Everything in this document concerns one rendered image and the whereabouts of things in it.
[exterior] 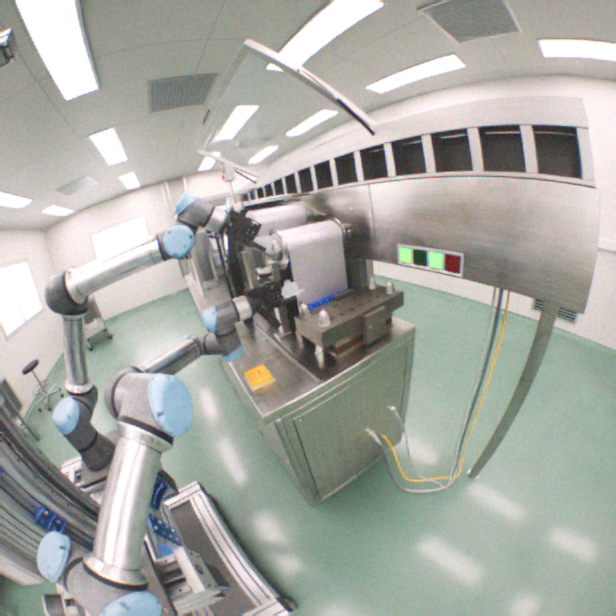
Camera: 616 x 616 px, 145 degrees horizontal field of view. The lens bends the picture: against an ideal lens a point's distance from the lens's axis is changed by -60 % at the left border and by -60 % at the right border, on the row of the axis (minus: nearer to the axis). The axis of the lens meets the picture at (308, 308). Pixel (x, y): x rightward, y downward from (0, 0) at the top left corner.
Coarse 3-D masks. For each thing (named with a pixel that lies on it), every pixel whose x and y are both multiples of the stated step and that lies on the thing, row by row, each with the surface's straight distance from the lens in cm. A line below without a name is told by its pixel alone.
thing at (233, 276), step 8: (216, 240) 122; (224, 248) 109; (224, 256) 119; (224, 264) 124; (224, 272) 124; (232, 272) 111; (240, 272) 112; (232, 280) 111; (240, 280) 112; (232, 288) 123; (240, 288) 113; (232, 296) 128; (248, 320) 118
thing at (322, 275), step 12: (336, 252) 94; (300, 264) 85; (312, 264) 88; (324, 264) 91; (336, 264) 94; (300, 276) 86; (312, 276) 88; (324, 276) 92; (336, 276) 95; (300, 288) 87; (312, 288) 89; (324, 288) 93; (336, 288) 96; (300, 300) 88; (312, 300) 91
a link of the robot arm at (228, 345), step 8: (208, 336) 83; (216, 336) 79; (224, 336) 77; (232, 336) 78; (208, 344) 82; (216, 344) 80; (224, 344) 78; (232, 344) 79; (240, 344) 81; (208, 352) 84; (216, 352) 82; (224, 352) 80; (232, 352) 80; (240, 352) 81; (232, 360) 82
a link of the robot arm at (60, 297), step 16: (144, 240) 63; (160, 240) 61; (176, 240) 59; (192, 240) 59; (112, 256) 65; (128, 256) 63; (144, 256) 62; (160, 256) 62; (176, 256) 60; (64, 272) 72; (80, 272) 68; (96, 272) 65; (112, 272) 64; (128, 272) 64; (48, 288) 74; (64, 288) 69; (80, 288) 68; (96, 288) 68; (48, 304) 76; (64, 304) 71
